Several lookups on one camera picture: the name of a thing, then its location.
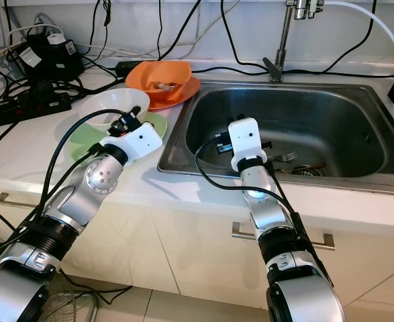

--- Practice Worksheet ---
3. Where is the green plate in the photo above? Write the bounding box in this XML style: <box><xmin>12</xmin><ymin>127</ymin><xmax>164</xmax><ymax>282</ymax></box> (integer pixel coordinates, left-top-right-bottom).
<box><xmin>69</xmin><ymin>111</ymin><xmax>168</xmax><ymax>165</ymax></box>

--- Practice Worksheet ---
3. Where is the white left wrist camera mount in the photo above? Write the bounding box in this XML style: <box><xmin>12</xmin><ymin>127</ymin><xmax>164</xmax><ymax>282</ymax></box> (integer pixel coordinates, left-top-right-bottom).
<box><xmin>101</xmin><ymin>121</ymin><xmax>164</xmax><ymax>165</ymax></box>

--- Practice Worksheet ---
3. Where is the white bowl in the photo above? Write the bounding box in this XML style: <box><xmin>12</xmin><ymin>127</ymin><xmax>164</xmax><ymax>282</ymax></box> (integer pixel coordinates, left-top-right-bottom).
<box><xmin>79</xmin><ymin>89</ymin><xmax>150</xmax><ymax>128</ymax></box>

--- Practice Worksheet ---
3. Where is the thin black cable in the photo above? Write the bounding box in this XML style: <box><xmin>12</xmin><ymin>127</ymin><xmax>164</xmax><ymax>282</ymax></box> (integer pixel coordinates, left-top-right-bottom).
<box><xmin>156</xmin><ymin>0</ymin><xmax>204</xmax><ymax>64</ymax></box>
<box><xmin>220</xmin><ymin>0</ymin><xmax>375</xmax><ymax>74</ymax></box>
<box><xmin>200</xmin><ymin>67</ymin><xmax>394</xmax><ymax>78</ymax></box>

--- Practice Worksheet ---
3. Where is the metal grille floor fan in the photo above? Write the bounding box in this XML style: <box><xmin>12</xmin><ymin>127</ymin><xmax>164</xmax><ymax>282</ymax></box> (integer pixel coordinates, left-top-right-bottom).
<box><xmin>46</xmin><ymin>272</ymin><xmax>98</xmax><ymax>322</ymax></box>

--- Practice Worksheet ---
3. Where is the grey brown scrap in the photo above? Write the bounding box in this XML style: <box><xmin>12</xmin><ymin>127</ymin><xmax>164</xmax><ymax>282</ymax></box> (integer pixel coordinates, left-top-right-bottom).
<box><xmin>152</xmin><ymin>80</ymin><xmax>184</xmax><ymax>93</ymax></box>

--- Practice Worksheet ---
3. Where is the small black power brick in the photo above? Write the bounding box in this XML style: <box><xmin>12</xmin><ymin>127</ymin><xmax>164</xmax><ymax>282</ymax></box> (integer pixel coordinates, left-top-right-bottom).
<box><xmin>116</xmin><ymin>62</ymin><xmax>144</xmax><ymax>73</ymax></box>

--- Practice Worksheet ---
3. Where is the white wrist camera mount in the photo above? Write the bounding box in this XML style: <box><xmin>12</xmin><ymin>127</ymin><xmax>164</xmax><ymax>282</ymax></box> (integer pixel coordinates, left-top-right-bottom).
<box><xmin>101</xmin><ymin>121</ymin><xmax>164</xmax><ymax>165</ymax></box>
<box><xmin>228</xmin><ymin>117</ymin><xmax>268</xmax><ymax>172</ymax></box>

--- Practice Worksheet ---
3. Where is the white cabinet door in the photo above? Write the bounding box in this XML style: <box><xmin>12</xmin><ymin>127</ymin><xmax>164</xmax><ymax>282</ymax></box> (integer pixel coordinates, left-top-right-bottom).
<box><xmin>152</xmin><ymin>195</ymin><xmax>394</xmax><ymax>316</ymax></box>
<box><xmin>0</xmin><ymin>176</ymin><xmax>174</xmax><ymax>294</ymax></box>

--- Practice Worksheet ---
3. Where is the long steel cabinet handle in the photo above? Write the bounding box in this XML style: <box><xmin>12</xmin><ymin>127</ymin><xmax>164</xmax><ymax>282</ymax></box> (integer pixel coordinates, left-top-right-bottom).
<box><xmin>0</xmin><ymin>193</ymin><xmax>53</xmax><ymax>212</ymax></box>
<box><xmin>232</xmin><ymin>221</ymin><xmax>336</xmax><ymax>251</ymax></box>

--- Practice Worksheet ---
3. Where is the stainless steel sink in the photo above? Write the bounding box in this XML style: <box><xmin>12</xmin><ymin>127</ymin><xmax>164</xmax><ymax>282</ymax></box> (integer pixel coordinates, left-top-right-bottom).
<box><xmin>158</xmin><ymin>80</ymin><xmax>394</xmax><ymax>197</ymax></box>

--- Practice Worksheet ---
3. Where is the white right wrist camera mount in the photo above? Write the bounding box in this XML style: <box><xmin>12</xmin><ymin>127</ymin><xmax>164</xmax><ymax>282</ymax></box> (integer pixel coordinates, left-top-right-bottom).
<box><xmin>228</xmin><ymin>117</ymin><xmax>268</xmax><ymax>172</ymax></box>

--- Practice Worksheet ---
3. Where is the black cable with clip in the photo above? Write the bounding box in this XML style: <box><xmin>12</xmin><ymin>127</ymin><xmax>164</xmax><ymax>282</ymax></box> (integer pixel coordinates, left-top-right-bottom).
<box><xmin>89</xmin><ymin>0</ymin><xmax>111</xmax><ymax>68</ymax></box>

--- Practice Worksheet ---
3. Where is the chrome faucet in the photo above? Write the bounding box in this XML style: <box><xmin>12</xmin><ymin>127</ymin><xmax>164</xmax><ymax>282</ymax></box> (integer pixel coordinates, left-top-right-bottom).
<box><xmin>262</xmin><ymin>0</ymin><xmax>322</xmax><ymax>85</ymax></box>

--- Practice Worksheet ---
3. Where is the black power strip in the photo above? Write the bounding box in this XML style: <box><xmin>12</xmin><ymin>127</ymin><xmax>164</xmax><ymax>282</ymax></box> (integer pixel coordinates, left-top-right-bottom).
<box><xmin>0</xmin><ymin>94</ymin><xmax>73</xmax><ymax>130</ymax></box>

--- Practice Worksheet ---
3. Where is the orange bowl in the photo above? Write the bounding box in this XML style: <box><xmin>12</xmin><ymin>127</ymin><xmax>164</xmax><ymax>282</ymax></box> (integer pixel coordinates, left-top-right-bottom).
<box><xmin>126</xmin><ymin>60</ymin><xmax>194</xmax><ymax>98</ymax></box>

